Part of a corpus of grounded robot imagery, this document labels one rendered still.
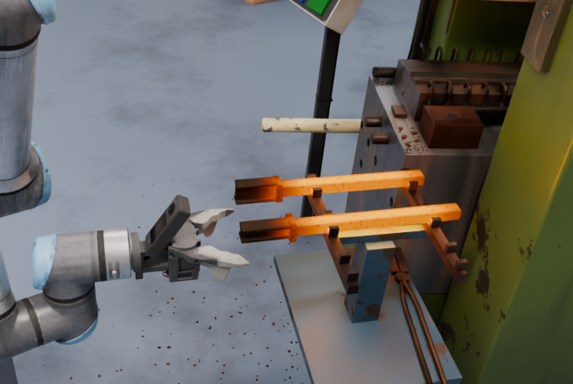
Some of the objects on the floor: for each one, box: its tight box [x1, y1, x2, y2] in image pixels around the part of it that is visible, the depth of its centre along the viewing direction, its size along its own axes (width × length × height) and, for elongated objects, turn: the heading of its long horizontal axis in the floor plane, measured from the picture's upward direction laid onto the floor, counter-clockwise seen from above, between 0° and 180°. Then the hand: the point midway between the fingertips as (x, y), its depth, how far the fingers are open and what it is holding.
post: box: [300, 26, 339, 218], centre depth 238 cm, size 4×4×108 cm
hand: (242, 232), depth 126 cm, fingers open, 14 cm apart
